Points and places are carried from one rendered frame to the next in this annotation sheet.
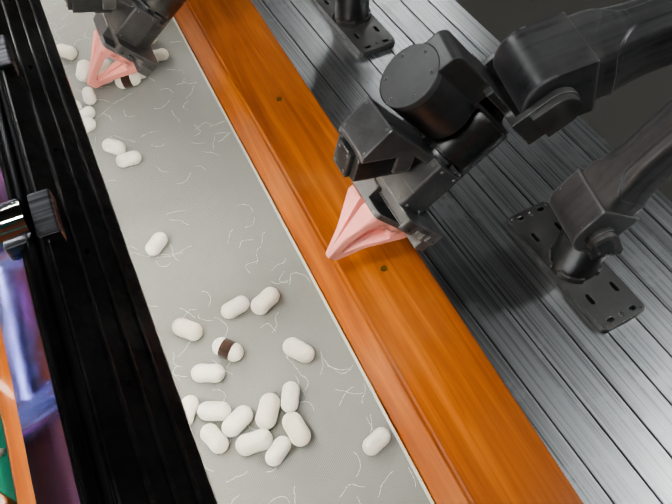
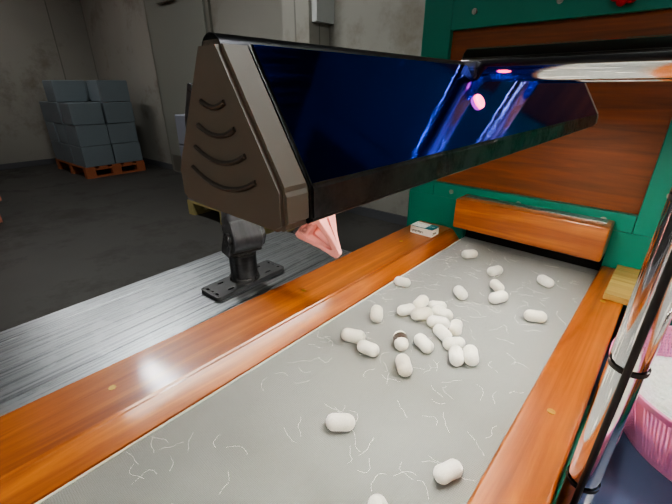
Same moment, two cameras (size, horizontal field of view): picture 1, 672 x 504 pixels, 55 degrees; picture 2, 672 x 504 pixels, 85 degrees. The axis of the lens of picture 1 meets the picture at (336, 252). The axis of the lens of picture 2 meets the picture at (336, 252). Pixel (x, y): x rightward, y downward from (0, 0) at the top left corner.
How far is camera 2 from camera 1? 81 cm
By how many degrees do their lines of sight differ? 82
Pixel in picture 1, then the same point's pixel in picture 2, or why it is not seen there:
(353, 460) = (415, 289)
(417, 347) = (347, 273)
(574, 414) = not seen: hidden behind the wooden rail
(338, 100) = not seen: hidden behind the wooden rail
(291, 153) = (202, 355)
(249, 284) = (341, 354)
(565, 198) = (241, 234)
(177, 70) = not seen: outside the picture
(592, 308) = (273, 270)
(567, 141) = (141, 291)
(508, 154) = (153, 309)
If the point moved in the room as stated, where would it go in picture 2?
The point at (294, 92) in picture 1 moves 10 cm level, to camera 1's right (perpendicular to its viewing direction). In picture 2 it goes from (102, 379) to (112, 333)
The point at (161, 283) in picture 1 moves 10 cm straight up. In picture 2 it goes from (374, 407) to (378, 339)
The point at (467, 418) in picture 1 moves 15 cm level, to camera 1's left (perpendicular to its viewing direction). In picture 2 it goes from (372, 258) to (412, 290)
